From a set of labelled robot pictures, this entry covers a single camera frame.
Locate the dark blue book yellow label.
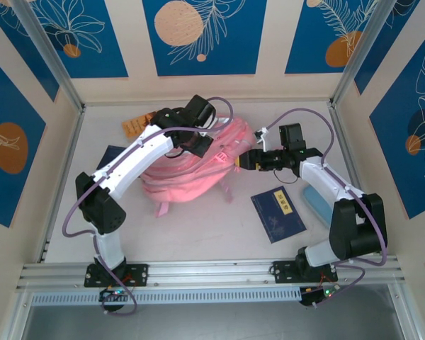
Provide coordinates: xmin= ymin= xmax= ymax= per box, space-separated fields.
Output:
xmin=250 ymin=186 xmax=307 ymax=244
xmin=96 ymin=144 xmax=127 ymax=171

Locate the orange book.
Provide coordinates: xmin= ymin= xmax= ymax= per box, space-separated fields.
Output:
xmin=122 ymin=110 xmax=157 ymax=143

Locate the pink backpack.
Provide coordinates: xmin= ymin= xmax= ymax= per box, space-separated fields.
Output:
xmin=140 ymin=113 xmax=258 ymax=219

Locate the light blue pencil case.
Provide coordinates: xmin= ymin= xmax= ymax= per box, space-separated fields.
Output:
xmin=302 ymin=186 xmax=333 ymax=227

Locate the small controller board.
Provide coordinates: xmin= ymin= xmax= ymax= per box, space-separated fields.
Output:
xmin=300 ymin=285 xmax=341 ymax=307
xmin=98 ymin=287 xmax=128 ymax=302

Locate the grey metal panel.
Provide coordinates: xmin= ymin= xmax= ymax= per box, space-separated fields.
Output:
xmin=6 ymin=283 xmax=417 ymax=340

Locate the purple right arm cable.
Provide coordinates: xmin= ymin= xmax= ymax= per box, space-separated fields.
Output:
xmin=260 ymin=107 xmax=390 ymax=309

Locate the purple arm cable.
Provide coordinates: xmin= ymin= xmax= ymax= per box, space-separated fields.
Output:
xmin=62 ymin=95 xmax=234 ymax=317
xmin=260 ymin=107 xmax=390 ymax=309

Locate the aluminium side rail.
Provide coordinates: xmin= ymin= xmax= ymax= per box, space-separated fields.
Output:
xmin=327 ymin=102 xmax=383 ymax=256
xmin=37 ymin=104 xmax=88 ymax=265

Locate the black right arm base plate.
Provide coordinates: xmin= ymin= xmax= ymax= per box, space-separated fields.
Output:
xmin=273 ymin=260 xmax=339 ymax=285

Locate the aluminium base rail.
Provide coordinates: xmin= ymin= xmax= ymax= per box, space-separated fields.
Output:
xmin=16 ymin=256 xmax=407 ymax=293

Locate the aluminium frame post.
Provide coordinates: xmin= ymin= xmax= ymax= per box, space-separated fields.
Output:
xmin=328 ymin=0 xmax=412 ymax=109
xmin=10 ymin=0 xmax=86 ymax=113

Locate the grey slotted cable duct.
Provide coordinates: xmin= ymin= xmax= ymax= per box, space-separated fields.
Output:
xmin=30 ymin=285 xmax=302 ymax=307

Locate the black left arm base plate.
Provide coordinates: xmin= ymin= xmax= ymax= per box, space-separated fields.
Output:
xmin=84 ymin=262 xmax=149 ymax=288

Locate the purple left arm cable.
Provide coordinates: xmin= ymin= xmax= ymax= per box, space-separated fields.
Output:
xmin=62 ymin=95 xmax=234 ymax=317

